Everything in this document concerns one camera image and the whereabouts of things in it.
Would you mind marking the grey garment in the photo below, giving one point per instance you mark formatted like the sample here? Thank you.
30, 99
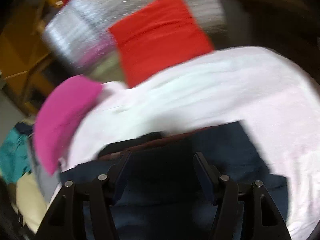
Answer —
46, 183

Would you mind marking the red pillow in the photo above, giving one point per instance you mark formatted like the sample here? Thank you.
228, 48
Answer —
160, 35

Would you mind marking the teal garment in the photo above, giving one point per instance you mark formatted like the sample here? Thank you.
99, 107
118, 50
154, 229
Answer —
14, 157

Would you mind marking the magenta pillow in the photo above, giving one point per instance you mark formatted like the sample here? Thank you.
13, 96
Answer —
59, 117

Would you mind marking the navy blue zip jacket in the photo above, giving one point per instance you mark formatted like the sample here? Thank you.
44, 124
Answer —
163, 198

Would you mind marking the white bed blanket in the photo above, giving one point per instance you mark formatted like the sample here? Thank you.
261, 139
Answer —
275, 100

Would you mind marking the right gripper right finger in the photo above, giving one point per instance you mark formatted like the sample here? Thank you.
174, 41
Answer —
244, 211

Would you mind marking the cream leather sofa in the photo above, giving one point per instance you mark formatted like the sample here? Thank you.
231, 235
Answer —
28, 201

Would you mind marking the silver foil headboard panel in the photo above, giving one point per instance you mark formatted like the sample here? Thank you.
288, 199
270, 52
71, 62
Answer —
78, 34

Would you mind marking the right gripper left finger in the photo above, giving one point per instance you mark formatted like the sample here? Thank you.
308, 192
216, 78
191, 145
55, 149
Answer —
65, 218

